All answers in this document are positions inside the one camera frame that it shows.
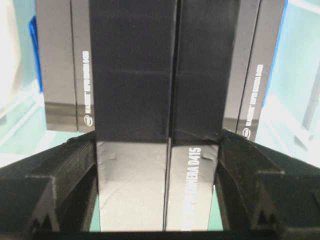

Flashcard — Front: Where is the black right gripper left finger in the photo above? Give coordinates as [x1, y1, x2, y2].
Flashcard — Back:
[0, 132, 98, 233]

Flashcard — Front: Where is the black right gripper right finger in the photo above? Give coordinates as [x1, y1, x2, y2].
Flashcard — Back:
[215, 130, 320, 233]

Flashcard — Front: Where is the black RealSense D415 box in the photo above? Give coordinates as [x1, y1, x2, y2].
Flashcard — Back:
[89, 0, 240, 232]

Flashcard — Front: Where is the black RealSense D435i box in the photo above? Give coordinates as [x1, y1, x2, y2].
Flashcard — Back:
[223, 0, 288, 141]
[35, 0, 95, 133]

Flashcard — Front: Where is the clear plastic storage case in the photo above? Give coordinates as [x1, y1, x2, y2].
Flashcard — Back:
[0, 0, 320, 161]

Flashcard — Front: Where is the green table cloth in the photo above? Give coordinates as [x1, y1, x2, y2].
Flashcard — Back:
[0, 99, 320, 232]

